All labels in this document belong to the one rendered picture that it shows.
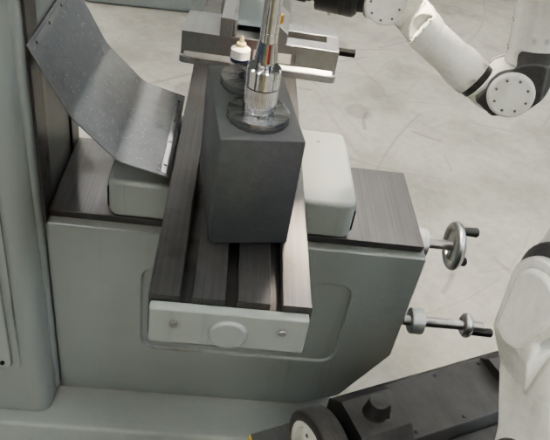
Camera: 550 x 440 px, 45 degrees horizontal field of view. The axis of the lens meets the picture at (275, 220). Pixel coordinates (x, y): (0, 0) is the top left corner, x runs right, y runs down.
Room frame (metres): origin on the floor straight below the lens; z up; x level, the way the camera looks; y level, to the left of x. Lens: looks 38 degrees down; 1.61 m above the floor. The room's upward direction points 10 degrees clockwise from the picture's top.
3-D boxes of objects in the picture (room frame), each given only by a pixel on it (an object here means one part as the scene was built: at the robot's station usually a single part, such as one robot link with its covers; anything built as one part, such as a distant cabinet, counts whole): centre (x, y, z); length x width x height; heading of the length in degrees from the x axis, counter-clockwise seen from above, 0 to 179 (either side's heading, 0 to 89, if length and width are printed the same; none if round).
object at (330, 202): (1.17, 0.10, 0.81); 0.50 x 0.35 x 0.12; 97
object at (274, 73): (0.82, 0.05, 1.21); 0.05 x 0.05 x 0.01
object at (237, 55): (1.27, 0.13, 1.01); 0.04 x 0.04 x 0.11
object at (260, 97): (0.82, 0.05, 1.18); 0.05 x 0.05 x 0.06
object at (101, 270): (1.18, 0.08, 0.45); 0.80 x 0.30 x 0.60; 97
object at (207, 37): (1.42, 0.10, 1.01); 0.35 x 0.15 x 0.11; 94
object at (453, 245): (1.23, -0.39, 0.65); 0.16 x 0.12 x 0.12; 97
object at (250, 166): (0.87, 0.06, 1.05); 0.22 x 0.12 x 0.20; 15
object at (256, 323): (1.23, 0.11, 0.91); 1.24 x 0.23 x 0.08; 7
